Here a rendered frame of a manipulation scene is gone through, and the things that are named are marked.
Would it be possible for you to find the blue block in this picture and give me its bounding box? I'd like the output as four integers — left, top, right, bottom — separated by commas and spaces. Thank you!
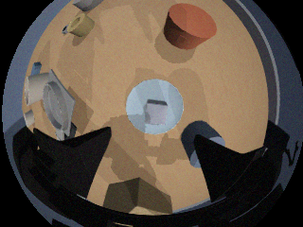
30, 61, 42, 76

